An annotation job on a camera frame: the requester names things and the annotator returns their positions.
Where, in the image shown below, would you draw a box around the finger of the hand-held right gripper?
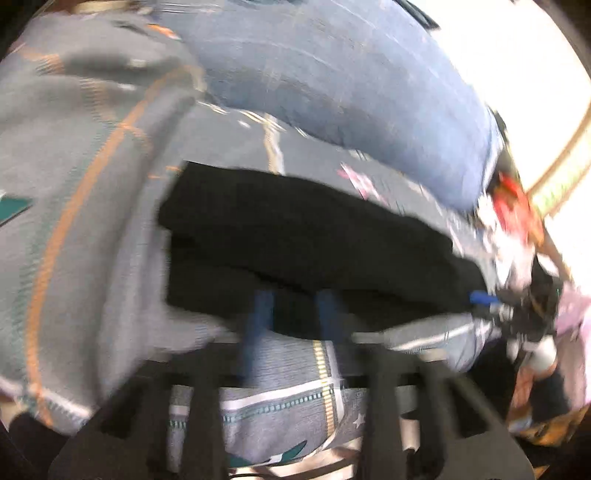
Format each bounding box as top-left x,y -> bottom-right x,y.
469,290 -> 514,320

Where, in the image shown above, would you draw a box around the red packets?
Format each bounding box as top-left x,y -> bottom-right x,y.
492,172 -> 544,243

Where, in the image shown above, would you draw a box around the blue plaid pillow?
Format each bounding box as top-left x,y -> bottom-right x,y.
157,0 -> 505,212

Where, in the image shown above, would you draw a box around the grey patterned bed sheet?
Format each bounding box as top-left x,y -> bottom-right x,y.
0,9 -> 509,468

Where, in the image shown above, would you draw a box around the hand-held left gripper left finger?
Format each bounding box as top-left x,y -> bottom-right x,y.
48,290 -> 279,480

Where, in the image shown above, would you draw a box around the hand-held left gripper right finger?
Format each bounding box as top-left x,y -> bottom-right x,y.
315,290 -> 536,480

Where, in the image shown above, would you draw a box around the black pants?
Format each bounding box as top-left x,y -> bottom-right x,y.
158,161 -> 500,340

